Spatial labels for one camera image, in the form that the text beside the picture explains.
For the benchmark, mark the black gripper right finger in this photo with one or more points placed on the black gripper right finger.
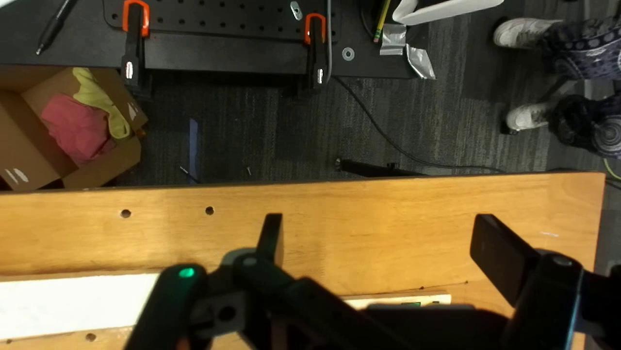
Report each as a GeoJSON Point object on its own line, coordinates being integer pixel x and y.
{"type": "Point", "coordinates": [502, 253]}

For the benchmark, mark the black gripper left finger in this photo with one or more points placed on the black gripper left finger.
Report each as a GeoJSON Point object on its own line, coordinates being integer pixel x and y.
{"type": "Point", "coordinates": [273, 236]}

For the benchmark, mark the blue strip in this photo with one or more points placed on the blue strip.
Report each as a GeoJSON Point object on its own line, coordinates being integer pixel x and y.
{"type": "Point", "coordinates": [193, 138]}

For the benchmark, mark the white shoe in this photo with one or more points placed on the white shoe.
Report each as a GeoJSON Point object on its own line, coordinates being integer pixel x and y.
{"type": "Point", "coordinates": [525, 32]}
{"type": "Point", "coordinates": [531, 117]}

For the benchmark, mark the patterned trouser leg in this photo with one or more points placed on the patterned trouser leg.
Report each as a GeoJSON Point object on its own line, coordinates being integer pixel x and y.
{"type": "Point", "coordinates": [593, 127]}
{"type": "Point", "coordinates": [589, 45]}

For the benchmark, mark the orange and black clamp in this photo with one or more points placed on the orange and black clamp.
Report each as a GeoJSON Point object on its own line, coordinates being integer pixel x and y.
{"type": "Point", "coordinates": [135, 45]}
{"type": "Point", "coordinates": [317, 51]}

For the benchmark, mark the black perforated board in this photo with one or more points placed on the black perforated board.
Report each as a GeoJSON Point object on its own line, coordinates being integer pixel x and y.
{"type": "Point", "coordinates": [226, 32]}

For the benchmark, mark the yellow cloth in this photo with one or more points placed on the yellow cloth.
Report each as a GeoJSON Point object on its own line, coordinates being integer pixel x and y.
{"type": "Point", "coordinates": [108, 103]}

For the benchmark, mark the white long flat block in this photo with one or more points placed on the white long flat block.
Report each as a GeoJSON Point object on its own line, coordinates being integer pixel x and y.
{"type": "Point", "coordinates": [71, 304]}

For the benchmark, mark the pink cloth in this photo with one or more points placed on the pink cloth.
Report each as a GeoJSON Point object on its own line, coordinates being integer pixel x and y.
{"type": "Point", "coordinates": [75, 127]}

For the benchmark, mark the open cardboard box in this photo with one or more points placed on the open cardboard box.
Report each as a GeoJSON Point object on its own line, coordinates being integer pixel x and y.
{"type": "Point", "coordinates": [32, 162]}

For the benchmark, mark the black pen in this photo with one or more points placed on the black pen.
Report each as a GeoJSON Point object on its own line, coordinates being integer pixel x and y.
{"type": "Point", "coordinates": [55, 26]}

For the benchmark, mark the silver metal bracket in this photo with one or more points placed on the silver metal bracket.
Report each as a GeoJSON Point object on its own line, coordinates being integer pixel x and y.
{"type": "Point", "coordinates": [409, 51]}

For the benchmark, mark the white plastic frame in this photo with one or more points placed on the white plastic frame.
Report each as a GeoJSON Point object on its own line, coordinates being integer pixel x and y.
{"type": "Point", "coordinates": [453, 10]}

